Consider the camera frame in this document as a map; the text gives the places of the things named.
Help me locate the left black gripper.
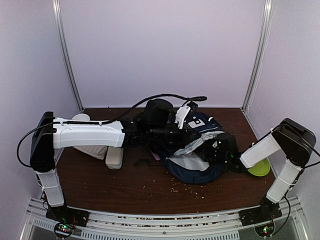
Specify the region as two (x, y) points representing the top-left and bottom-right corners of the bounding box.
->
(149, 123), (202, 149)

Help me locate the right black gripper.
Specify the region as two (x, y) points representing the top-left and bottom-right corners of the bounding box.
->
(194, 140), (230, 166)

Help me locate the navy blue backpack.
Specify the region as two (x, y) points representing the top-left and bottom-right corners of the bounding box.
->
(148, 112), (225, 184)

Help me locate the beige ribbed pencil case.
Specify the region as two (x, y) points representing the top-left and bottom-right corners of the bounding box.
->
(73, 145), (108, 160)

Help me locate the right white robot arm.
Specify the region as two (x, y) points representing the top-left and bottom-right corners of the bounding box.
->
(200, 118), (317, 226)

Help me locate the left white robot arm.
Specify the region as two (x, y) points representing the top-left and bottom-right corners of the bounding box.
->
(29, 98), (199, 226)

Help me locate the green plate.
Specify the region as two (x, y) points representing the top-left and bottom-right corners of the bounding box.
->
(247, 158), (271, 177)

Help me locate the beige glasses case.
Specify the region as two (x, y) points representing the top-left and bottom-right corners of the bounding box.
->
(105, 147), (124, 170)

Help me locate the white patterned bowl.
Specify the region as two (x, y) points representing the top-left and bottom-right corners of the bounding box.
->
(72, 113), (91, 121)

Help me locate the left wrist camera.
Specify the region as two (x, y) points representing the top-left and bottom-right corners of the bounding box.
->
(174, 101), (198, 130)

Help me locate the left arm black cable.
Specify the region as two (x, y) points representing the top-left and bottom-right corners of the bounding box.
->
(16, 92), (208, 168)

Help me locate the front aluminium rail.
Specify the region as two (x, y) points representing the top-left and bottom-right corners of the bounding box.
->
(19, 197), (308, 240)

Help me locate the right aluminium frame post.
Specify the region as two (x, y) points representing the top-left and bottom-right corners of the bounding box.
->
(242, 0), (274, 113)

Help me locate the aluminium frame post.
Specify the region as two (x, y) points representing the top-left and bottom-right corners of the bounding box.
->
(242, 0), (274, 113)
(52, 0), (85, 113)

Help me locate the left aluminium frame post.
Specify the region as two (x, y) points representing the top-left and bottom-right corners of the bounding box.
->
(52, 0), (85, 113)

